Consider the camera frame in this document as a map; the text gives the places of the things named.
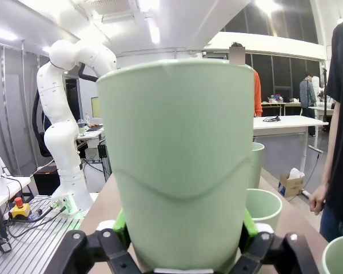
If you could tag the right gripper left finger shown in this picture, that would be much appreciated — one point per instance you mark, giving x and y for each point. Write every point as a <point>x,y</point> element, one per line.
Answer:
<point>114,257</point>

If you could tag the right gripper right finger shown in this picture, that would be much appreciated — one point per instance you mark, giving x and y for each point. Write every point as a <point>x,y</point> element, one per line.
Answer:
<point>263,257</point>

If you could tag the clear drink bottle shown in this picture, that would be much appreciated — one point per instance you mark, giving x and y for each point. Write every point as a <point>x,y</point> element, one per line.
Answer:
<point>87,119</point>

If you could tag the dome-lid drink cup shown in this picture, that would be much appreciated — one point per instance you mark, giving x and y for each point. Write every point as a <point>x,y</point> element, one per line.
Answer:
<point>81,127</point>

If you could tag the yellow emergency stop button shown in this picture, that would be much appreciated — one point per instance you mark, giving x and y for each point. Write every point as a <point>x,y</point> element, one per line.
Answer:
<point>20,211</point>

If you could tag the pale green plastic cup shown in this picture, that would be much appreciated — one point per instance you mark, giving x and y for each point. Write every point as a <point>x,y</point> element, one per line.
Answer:
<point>174,142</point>
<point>267,211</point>
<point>335,257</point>
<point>258,165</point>

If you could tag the white height-adjustable table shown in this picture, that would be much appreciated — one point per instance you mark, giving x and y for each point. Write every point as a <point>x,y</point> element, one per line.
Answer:
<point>286,122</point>

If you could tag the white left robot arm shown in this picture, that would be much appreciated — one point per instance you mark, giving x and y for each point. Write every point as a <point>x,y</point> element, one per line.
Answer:
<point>60,137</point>

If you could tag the black keyboard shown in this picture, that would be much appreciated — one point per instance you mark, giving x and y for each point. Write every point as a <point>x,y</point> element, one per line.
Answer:
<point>94,128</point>

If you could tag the person's left hand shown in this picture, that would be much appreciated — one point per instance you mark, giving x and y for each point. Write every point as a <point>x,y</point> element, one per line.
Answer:
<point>318,199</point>

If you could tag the small black box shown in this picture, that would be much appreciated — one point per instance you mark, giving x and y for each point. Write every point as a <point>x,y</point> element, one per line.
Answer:
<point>102,150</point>

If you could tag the cardboard box with blue print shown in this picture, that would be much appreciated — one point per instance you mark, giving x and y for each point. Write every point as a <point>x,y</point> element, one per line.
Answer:
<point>291,187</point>

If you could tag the slotted aluminium base plate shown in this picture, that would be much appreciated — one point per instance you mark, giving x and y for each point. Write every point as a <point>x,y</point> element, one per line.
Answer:
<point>31,251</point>

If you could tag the person in orange top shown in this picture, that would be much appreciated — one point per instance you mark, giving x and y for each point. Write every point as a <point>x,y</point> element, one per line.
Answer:
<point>257,94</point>

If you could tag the person in plaid shirt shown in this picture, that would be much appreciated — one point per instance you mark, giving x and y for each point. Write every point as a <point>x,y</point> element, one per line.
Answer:
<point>307,97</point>

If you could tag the small white desk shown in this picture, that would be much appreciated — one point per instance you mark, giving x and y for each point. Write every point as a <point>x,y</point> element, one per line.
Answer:
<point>14,184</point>

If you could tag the person's left forearm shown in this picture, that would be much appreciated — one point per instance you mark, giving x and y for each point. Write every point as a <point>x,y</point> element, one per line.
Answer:
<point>327,165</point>

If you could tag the black computer case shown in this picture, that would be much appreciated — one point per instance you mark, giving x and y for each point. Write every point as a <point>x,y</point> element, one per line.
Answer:
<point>45,182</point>

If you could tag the crumpled white paper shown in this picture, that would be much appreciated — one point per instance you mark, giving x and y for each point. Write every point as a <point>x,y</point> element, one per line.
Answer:
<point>296,173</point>

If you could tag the monitor with yellow screen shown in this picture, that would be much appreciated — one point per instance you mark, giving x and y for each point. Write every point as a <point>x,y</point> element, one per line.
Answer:
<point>96,107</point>

